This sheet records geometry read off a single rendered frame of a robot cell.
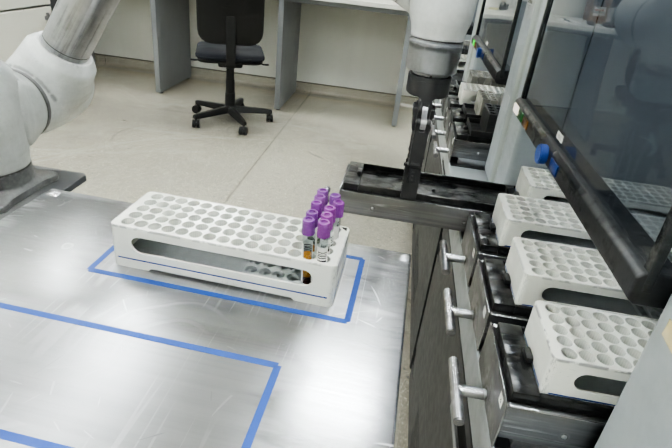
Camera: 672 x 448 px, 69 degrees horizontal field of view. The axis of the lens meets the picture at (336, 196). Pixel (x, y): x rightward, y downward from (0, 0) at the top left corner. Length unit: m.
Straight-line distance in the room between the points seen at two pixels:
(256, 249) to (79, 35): 0.73
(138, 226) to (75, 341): 0.16
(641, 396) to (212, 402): 0.39
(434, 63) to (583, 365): 0.50
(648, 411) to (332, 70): 4.22
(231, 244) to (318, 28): 3.98
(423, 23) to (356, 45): 3.67
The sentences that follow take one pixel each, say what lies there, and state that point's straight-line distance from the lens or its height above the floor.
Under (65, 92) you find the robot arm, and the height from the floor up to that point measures 0.88.
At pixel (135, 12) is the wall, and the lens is 5.10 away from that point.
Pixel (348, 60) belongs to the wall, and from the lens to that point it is 4.53.
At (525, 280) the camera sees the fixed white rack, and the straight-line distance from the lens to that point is 0.71.
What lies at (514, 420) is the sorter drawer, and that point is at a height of 0.79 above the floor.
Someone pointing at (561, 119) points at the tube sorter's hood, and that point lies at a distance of 0.80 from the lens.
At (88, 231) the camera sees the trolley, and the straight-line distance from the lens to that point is 0.80.
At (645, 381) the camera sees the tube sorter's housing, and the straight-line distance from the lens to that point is 0.54.
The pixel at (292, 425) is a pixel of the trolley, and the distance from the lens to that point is 0.51.
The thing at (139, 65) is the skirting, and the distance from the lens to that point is 5.19.
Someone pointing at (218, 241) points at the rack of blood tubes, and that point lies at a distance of 0.65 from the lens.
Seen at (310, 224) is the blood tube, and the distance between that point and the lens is 0.58.
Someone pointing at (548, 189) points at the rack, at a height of 0.86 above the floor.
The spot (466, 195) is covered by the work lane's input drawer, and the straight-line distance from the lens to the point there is 1.03.
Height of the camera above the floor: 1.22
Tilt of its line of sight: 27 degrees down
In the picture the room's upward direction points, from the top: 6 degrees clockwise
